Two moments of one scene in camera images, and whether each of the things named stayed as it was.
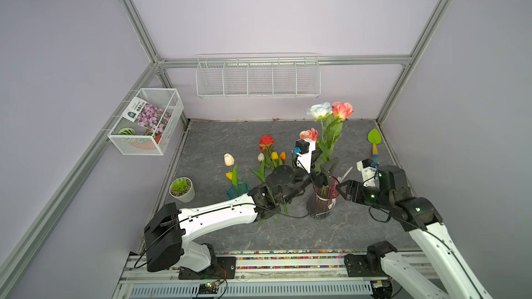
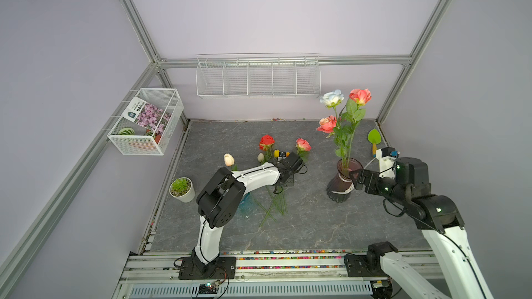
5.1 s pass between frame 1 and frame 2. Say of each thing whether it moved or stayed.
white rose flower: moved
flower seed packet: stayed
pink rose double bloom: moved
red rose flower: stayed
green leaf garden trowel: stayed
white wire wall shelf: stayed
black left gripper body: moved
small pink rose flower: moved
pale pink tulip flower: stayed
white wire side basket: stayed
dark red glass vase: moved
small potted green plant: stayed
